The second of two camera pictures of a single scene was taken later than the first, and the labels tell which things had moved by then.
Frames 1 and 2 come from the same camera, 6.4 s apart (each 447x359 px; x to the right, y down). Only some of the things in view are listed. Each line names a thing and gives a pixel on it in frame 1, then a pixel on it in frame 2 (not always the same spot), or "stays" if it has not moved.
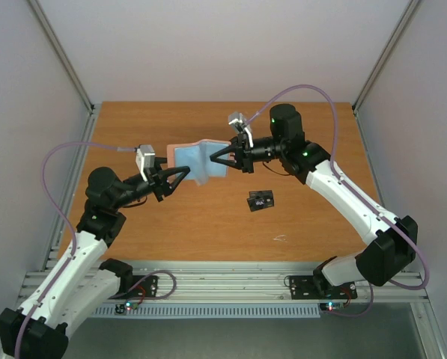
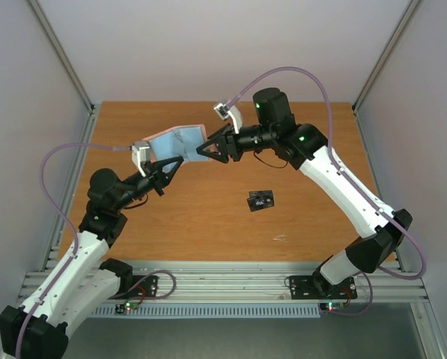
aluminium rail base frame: [250, 282] stays
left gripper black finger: [158, 161] stays
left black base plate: [138, 286] stays
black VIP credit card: [266, 195] stays
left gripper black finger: [184, 170] -> [177, 159]
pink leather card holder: [197, 157] -> [182, 141]
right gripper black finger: [216, 155] -> [213, 137]
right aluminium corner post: [401, 24] stays
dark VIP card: [260, 203] stays
